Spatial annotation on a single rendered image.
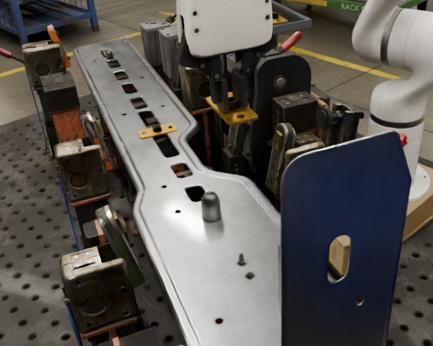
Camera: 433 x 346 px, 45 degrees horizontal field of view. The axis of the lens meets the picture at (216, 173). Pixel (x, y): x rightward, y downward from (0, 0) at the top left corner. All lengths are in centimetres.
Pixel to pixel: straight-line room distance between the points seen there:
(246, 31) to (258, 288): 35
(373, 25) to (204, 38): 60
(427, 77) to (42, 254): 96
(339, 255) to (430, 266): 55
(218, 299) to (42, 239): 77
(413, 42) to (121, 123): 64
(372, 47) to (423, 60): 11
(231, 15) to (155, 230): 41
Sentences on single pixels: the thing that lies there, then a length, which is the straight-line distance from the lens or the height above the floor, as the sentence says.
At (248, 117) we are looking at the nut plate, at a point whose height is 125.
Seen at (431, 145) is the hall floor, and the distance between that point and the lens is 318.
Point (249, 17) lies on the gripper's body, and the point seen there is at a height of 136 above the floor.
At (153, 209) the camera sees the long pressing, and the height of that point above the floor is 100.
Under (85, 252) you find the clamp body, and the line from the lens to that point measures 78.
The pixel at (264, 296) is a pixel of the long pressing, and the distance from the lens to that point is 73.
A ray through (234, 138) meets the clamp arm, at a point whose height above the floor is 103.
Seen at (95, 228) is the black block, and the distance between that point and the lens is 91.
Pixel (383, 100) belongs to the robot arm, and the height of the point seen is 103.
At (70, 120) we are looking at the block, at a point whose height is 94.
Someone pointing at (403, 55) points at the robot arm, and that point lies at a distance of 114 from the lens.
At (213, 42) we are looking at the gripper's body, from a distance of 58.
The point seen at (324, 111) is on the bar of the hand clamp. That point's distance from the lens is 71.
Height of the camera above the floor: 153
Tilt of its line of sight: 32 degrees down
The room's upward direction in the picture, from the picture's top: 5 degrees counter-clockwise
